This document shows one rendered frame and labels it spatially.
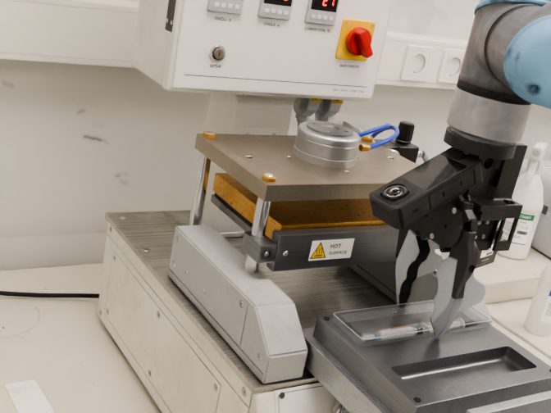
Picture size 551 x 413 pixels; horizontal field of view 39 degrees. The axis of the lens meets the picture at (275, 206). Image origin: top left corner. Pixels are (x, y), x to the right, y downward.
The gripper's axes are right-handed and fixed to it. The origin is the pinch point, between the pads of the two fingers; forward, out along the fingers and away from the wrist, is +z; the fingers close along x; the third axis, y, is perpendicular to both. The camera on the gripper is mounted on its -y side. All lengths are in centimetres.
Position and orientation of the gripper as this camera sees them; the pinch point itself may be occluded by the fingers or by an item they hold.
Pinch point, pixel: (416, 311)
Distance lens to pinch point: 86.5
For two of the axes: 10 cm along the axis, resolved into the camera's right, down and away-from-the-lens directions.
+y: 8.5, -0.2, 5.3
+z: -1.9, 9.2, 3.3
